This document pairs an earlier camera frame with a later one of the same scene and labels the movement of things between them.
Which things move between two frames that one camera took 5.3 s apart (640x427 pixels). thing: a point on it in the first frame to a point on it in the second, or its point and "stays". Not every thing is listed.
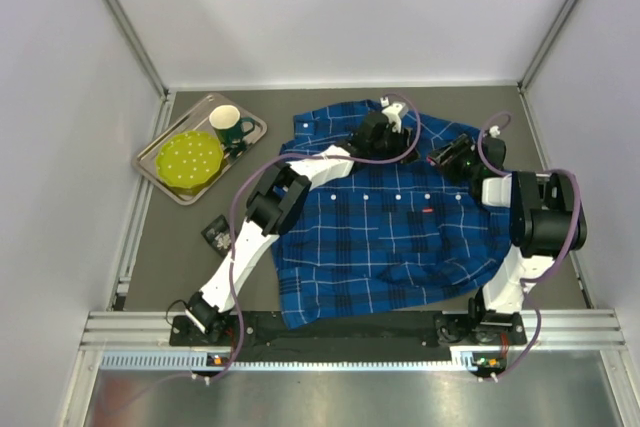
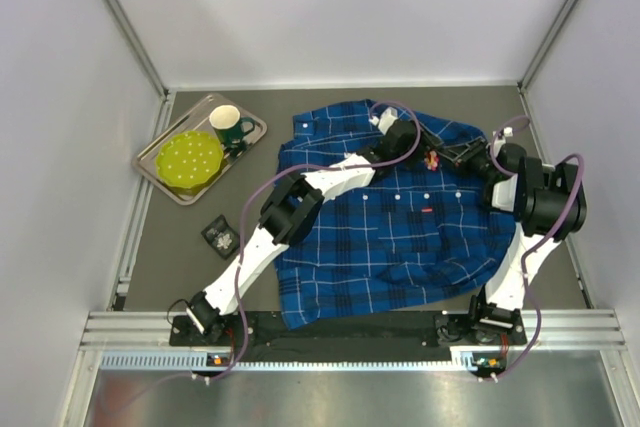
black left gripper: (400, 137) to (419, 135)
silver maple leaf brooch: (224, 240) stays
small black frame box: (217, 226) stays
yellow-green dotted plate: (189, 162) stays
